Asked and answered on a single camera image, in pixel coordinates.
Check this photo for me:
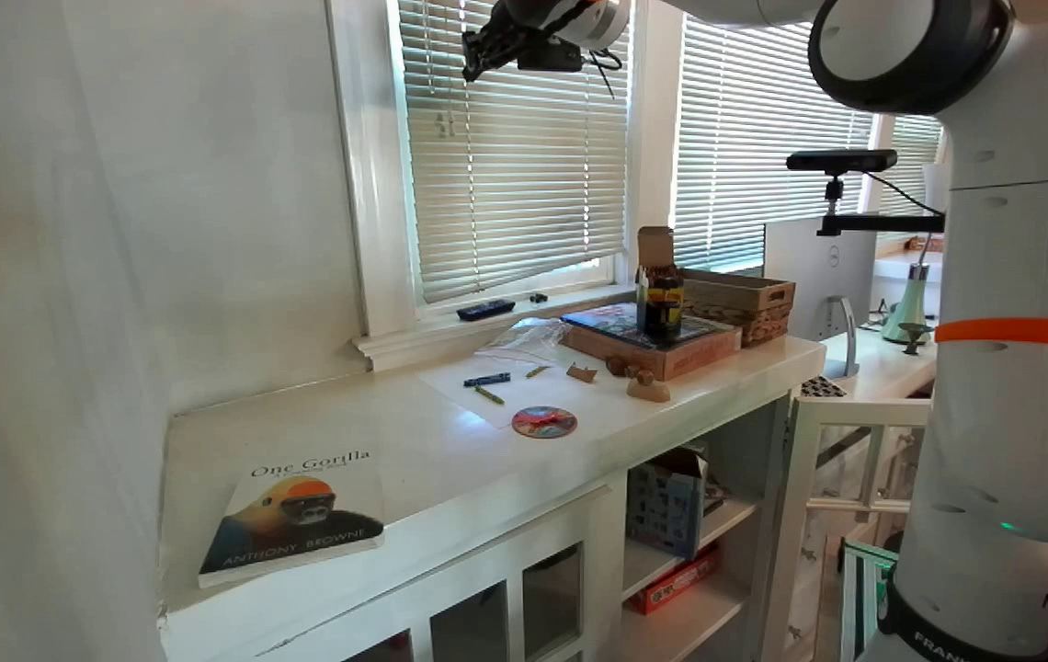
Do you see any brown wooden crate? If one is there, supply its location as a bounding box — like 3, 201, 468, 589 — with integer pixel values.
677, 270, 797, 351

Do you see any brown wooden box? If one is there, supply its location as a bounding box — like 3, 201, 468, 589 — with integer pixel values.
557, 303, 745, 384

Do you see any blue crayon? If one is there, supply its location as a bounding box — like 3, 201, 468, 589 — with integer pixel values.
459, 369, 513, 395

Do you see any mint green appliance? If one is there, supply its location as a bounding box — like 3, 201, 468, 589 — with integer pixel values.
883, 258, 936, 361

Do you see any narrow white window blind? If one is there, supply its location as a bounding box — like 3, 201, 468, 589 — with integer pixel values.
677, 13, 883, 273

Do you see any red compact disc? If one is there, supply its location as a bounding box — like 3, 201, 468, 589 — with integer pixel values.
507, 400, 582, 445

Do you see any teal framed board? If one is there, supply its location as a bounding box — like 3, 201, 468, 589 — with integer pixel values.
837, 536, 903, 662

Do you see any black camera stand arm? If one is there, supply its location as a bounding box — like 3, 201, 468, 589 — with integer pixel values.
813, 170, 949, 239

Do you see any black stereo camera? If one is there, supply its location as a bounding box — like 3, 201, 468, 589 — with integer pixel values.
786, 148, 902, 178

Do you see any dark jar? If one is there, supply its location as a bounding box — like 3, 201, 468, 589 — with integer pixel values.
639, 266, 688, 351

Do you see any white computer monitor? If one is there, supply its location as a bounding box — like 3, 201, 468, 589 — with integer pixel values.
759, 217, 883, 384

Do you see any wide white window blind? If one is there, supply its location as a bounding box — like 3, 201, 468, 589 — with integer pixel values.
393, 0, 632, 306

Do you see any red book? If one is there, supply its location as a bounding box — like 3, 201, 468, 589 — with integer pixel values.
629, 545, 728, 620

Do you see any clear plastic bag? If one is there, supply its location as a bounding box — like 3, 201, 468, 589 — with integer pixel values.
500, 312, 574, 366

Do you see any bird cover book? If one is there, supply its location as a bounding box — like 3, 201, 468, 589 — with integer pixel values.
194, 445, 390, 591

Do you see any white wooden chair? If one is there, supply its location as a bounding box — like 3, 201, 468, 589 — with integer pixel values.
775, 390, 942, 662

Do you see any blue patterned box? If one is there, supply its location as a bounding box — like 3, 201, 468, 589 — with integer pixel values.
623, 445, 712, 563

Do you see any black remote control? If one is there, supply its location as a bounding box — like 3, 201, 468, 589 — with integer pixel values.
455, 296, 518, 325

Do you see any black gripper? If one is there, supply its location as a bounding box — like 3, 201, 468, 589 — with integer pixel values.
459, 0, 588, 85

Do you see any white shelf cabinet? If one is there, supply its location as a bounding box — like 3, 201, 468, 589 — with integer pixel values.
153, 331, 830, 662

